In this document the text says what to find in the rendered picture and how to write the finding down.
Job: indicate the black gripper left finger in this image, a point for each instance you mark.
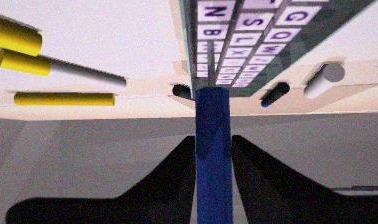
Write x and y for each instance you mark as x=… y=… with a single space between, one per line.
x=164 y=196

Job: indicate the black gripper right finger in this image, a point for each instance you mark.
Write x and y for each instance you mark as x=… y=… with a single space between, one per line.
x=272 y=192

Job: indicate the grey keyboard with white letter keys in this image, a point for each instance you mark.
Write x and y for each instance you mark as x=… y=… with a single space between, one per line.
x=256 y=41

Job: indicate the blue stylus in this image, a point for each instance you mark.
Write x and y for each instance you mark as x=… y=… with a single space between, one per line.
x=213 y=151

